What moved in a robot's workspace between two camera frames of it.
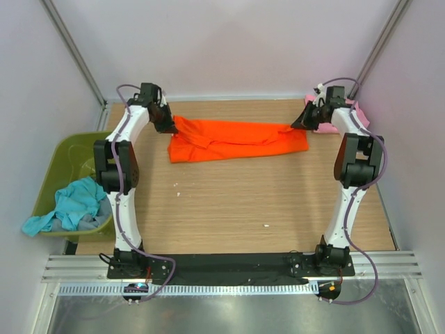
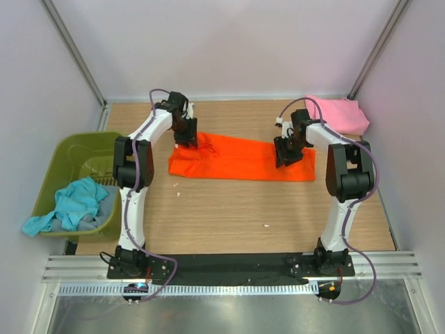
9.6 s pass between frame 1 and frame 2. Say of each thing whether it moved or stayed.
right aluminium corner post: stayed
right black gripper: moved
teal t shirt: stayed
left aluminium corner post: stayed
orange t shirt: moved
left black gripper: moved
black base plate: stayed
